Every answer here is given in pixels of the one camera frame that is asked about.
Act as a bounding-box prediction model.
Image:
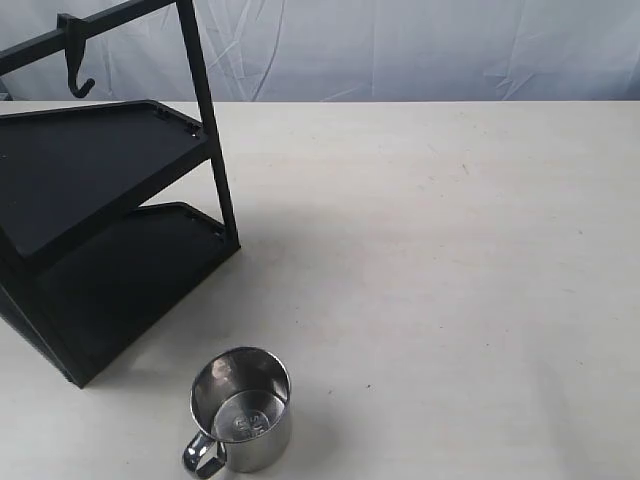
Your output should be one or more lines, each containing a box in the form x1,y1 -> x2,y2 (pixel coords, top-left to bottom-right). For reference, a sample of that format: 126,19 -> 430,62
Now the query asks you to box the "stainless steel mug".
182,346 -> 292,479

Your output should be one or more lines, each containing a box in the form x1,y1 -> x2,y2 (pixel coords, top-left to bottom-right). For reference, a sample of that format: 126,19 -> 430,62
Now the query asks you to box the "black two-shelf metal rack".
1,1 -> 240,387

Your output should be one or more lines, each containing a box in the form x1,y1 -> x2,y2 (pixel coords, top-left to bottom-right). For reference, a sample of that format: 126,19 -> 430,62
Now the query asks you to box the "black hook on rail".
56,13 -> 95,99

